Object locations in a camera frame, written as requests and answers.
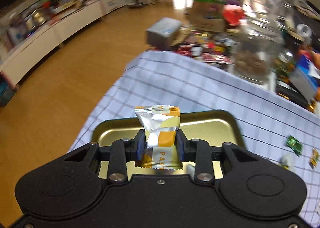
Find steel bowl on cabinet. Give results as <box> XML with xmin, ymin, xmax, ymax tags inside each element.
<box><xmin>25</xmin><ymin>9</ymin><xmax>47</xmax><ymax>31</ymax></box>

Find gold metal tin tray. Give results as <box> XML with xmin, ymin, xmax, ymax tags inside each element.
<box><xmin>91</xmin><ymin>110</ymin><xmax>246</xmax><ymax>178</ymax></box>

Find large glass cookie jar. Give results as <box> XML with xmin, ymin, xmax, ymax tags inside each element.
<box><xmin>233</xmin><ymin>0</ymin><xmax>284</xmax><ymax>85</ymax></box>

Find brown paper tree bag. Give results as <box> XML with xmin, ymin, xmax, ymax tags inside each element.
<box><xmin>188</xmin><ymin>0</ymin><xmax>226</xmax><ymax>32</ymax></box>

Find dark green candy wrapper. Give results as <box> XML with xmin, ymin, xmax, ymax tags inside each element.
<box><xmin>285</xmin><ymin>135</ymin><xmax>303</xmax><ymax>156</ymax></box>

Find white long tv cabinet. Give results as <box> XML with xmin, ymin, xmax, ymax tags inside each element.
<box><xmin>1</xmin><ymin>0</ymin><xmax>104</xmax><ymax>87</ymax></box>

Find yellow white pastry packet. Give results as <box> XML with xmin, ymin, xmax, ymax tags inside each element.
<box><xmin>135</xmin><ymin>105</ymin><xmax>182</xmax><ymax>170</ymax></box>

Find blue white tissue box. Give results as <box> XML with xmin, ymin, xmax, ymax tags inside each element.
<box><xmin>289</xmin><ymin>55</ymin><xmax>319</xmax><ymax>102</ymax></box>

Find white blue checked tablecloth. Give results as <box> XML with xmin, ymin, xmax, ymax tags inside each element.
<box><xmin>72</xmin><ymin>51</ymin><xmax>319</xmax><ymax>227</ymax></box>

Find gold wrapped candy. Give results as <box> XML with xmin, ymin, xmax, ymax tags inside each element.
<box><xmin>309</xmin><ymin>148</ymin><xmax>319</xmax><ymax>169</ymax></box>

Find grey cardboard box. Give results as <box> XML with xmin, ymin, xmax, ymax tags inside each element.
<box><xmin>145</xmin><ymin>17</ymin><xmax>183</xmax><ymax>50</ymax></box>

